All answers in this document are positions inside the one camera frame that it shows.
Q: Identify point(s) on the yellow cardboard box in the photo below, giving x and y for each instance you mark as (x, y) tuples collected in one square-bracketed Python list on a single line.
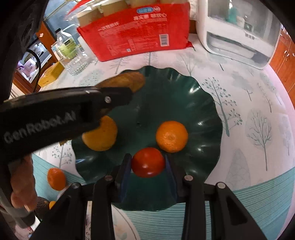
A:
[(51, 74)]

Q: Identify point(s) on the large yellow orange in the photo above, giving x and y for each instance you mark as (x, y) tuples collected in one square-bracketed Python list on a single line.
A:
[(103, 137)]

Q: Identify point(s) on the white countertop sterilizer appliance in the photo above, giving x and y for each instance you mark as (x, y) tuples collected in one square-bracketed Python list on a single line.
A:
[(246, 31)]

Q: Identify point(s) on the tree pattern tablecloth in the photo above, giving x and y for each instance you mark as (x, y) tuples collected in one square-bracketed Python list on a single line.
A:
[(257, 143)]

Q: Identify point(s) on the larger red tomato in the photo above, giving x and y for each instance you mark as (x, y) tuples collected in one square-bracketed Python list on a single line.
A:
[(148, 162)]

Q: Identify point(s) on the spotted ripe banana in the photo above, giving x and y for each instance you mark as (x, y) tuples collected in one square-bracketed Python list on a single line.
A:
[(132, 79)]

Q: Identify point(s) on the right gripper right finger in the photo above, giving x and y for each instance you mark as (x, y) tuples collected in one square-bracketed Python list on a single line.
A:
[(229, 218)]

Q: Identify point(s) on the dark brown avocado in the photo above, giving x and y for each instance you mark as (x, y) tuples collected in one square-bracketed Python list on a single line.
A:
[(42, 208)]

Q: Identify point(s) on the small yellow kumquat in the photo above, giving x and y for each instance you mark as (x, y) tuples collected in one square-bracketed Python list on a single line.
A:
[(51, 204)]

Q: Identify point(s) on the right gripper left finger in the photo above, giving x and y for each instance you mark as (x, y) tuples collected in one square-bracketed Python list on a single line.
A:
[(67, 218)]

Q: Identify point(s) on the red paper cup package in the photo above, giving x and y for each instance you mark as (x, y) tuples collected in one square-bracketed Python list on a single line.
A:
[(115, 29)]

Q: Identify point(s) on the clear drinking glass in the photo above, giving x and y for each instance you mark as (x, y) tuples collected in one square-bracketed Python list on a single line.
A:
[(78, 63)]

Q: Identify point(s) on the mandarin orange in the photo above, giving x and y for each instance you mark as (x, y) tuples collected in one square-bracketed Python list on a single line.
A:
[(56, 179), (171, 136)]

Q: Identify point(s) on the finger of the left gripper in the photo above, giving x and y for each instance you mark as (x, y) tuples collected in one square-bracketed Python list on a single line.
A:
[(109, 97)]

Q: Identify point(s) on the person left hand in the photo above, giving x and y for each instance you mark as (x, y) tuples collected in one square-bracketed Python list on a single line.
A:
[(23, 185)]

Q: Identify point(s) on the dark green scalloped plate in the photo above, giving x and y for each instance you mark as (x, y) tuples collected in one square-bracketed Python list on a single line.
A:
[(166, 96)]

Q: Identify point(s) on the clear bottle green label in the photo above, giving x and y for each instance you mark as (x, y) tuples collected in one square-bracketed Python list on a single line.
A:
[(66, 43)]

